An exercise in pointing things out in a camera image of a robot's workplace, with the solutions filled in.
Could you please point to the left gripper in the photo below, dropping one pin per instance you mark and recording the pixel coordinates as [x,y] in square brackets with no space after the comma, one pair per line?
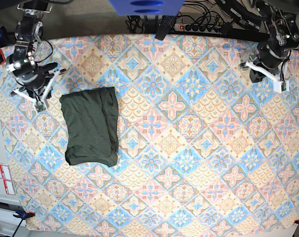
[269,57]

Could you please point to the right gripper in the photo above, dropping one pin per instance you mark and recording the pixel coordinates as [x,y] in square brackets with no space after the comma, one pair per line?
[35,81]

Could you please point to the dark green long-sleeve shirt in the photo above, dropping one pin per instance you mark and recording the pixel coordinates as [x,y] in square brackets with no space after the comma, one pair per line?
[91,118]

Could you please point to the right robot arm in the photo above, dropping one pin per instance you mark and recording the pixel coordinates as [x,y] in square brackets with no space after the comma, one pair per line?
[21,64]

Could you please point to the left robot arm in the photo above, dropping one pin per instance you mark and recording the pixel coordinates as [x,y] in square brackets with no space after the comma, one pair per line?
[279,17]

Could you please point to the patterned colourful table cloth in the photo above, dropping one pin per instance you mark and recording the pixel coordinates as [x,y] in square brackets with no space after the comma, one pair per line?
[202,150]

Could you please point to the blue plastic box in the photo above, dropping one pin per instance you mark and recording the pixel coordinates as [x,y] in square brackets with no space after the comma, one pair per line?
[147,7]

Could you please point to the black remote control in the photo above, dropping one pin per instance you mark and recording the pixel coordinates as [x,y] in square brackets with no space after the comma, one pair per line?
[167,22]

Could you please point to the red white labels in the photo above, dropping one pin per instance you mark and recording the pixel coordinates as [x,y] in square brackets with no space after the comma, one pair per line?
[5,177]

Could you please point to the blue clamp lower left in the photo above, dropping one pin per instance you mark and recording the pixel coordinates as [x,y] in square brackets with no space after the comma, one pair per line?
[22,216]

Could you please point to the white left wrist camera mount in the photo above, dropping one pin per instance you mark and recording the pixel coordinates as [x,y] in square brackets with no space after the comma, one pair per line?
[279,85]

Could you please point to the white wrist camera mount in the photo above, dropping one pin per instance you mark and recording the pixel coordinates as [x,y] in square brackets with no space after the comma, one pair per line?
[40,104]
[279,85]

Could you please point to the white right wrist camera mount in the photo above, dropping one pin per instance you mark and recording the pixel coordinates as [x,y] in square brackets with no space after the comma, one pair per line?
[40,104]

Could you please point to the black power strip red switch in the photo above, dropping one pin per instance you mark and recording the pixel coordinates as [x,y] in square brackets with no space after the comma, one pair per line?
[195,28]

